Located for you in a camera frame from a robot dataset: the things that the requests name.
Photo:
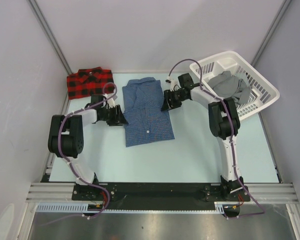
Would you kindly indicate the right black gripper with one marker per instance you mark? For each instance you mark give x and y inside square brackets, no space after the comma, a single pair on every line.
[169,95]

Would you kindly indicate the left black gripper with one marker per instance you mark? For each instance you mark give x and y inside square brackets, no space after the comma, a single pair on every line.
[118,119]

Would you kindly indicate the blue checked shirt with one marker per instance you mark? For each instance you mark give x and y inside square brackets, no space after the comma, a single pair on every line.
[143,99]

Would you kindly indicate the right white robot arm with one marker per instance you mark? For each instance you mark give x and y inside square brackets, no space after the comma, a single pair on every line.
[224,124]

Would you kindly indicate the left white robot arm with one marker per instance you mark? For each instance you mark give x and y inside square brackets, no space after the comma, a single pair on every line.
[66,135]

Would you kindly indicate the red black plaid shirt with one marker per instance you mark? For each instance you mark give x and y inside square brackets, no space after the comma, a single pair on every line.
[88,82]

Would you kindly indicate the grey shirt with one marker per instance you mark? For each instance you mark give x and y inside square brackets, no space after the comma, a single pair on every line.
[228,85]

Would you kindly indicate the white plastic basket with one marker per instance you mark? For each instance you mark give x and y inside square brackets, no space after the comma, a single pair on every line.
[263,93]

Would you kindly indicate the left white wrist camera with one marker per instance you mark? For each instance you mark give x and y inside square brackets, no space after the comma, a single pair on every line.
[110,103]

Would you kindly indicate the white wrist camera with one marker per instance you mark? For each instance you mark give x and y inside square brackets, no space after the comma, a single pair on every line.
[110,103]
[173,84]

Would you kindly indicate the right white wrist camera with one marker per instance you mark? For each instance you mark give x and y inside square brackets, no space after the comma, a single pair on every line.
[173,84]

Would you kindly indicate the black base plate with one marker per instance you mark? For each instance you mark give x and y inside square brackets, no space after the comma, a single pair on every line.
[140,196]

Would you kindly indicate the white slotted cable duct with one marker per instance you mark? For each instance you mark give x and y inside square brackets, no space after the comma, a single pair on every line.
[85,208]

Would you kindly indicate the aluminium rail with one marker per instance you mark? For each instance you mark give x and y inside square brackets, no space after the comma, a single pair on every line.
[61,192]

